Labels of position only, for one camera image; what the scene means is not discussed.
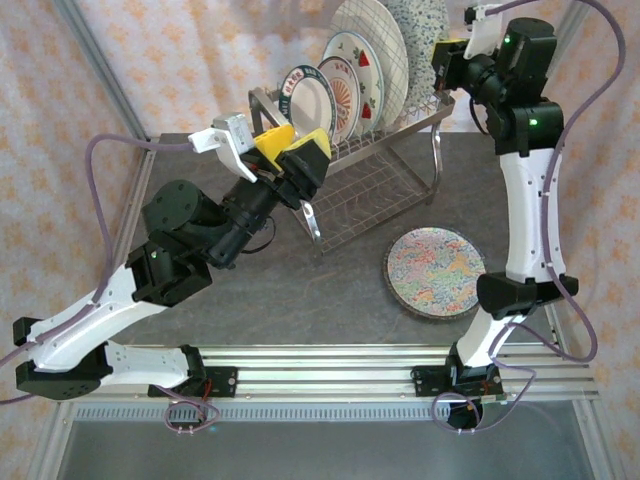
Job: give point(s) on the blue speckled plate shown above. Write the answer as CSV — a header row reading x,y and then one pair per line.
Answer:
x,y
422,50

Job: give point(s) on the blue grid pattern plate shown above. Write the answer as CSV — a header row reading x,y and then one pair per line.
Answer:
x,y
385,40

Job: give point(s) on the strawberry print plate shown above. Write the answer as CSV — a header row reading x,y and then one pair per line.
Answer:
x,y
369,85

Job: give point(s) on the multicolour swirl plate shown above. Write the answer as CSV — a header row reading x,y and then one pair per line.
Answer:
x,y
435,272

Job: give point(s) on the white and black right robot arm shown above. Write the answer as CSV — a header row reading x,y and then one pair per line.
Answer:
x,y
530,215

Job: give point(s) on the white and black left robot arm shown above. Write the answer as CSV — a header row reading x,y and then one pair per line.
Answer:
x,y
75,325

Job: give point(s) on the green rimmed white plate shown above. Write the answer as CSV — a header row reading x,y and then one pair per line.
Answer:
x,y
310,100

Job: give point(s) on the orange sunburst plate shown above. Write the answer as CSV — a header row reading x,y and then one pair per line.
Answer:
x,y
346,100

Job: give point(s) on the orange patterned backdrop curtain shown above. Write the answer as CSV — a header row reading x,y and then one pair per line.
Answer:
x,y
40,150

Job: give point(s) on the small green circuit board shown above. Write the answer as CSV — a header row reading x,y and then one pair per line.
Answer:
x,y
495,399

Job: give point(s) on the aluminium frame post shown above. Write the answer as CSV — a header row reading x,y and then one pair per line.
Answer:
x,y
567,25
103,65

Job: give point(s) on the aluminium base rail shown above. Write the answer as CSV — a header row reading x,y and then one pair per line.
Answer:
x,y
325,375

